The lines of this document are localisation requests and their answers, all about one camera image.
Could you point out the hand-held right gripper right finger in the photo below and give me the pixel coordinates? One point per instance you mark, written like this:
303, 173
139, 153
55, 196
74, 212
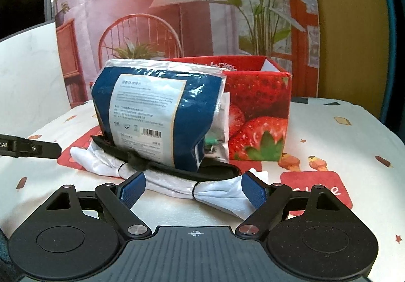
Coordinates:
253, 192

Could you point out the red strawberry print box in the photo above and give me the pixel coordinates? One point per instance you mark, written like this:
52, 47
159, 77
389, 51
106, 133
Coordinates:
259, 105

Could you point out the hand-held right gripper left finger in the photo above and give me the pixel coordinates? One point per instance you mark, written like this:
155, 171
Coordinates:
133, 190

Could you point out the wall poster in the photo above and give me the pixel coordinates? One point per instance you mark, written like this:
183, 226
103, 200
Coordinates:
196, 16

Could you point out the white cloth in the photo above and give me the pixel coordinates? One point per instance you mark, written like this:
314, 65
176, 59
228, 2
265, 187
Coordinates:
218, 195

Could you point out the blue and white plastic packet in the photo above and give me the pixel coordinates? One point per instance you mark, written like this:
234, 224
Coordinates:
145, 105

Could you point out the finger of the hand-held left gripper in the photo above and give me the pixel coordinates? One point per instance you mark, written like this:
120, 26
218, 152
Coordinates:
31, 148

